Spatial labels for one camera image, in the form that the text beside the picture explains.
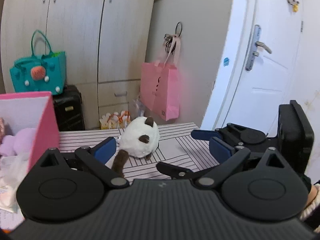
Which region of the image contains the colourful snack box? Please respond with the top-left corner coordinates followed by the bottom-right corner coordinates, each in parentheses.
top-left (99, 111), bottom-right (131, 129)

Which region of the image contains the white plush cat toy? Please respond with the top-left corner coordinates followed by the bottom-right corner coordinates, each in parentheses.
top-left (111, 116), bottom-right (160, 178)

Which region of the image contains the black suitcase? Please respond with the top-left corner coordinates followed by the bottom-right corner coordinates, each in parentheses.
top-left (53, 85), bottom-right (85, 132)

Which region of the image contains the pink paper shopping bag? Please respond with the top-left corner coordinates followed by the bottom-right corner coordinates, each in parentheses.
top-left (140, 35), bottom-right (181, 121)

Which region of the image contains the pink storage box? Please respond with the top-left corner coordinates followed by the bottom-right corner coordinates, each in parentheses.
top-left (1, 92), bottom-right (60, 169)

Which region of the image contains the white door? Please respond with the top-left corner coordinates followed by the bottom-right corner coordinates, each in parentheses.
top-left (201, 0), bottom-right (303, 136)

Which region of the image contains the purple plush toy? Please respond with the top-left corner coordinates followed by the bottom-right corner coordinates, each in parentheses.
top-left (0, 128), bottom-right (36, 157)

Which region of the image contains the teal felt tote bag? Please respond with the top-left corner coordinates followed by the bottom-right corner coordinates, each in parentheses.
top-left (10, 30), bottom-right (66, 95)

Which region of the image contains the pink floral scrunchie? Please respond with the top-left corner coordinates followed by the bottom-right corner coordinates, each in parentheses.
top-left (0, 118), bottom-right (12, 144)

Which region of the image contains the beige wardrobe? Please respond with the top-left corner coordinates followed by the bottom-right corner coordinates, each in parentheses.
top-left (1, 0), bottom-right (247, 129)

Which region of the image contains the cat plush door charm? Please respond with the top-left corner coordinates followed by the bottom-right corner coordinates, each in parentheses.
top-left (287, 0), bottom-right (299, 12)

